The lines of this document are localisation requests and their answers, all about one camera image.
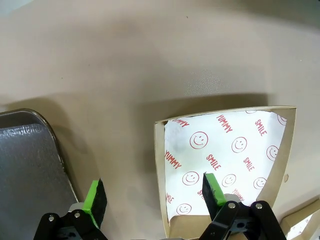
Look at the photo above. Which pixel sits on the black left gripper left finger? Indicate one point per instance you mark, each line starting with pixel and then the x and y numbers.
pixel 95 200

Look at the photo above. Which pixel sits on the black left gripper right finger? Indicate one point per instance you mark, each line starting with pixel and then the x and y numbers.
pixel 212 195

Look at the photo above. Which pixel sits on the brown cardboard donut box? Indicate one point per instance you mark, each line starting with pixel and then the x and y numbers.
pixel 305 211
pixel 282 155

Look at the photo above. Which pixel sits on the brown plastic serving tray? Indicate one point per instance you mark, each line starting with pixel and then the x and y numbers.
pixel 25 162

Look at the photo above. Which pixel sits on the white red-printed paper liner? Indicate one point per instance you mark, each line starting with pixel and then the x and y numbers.
pixel 302 226
pixel 225 160

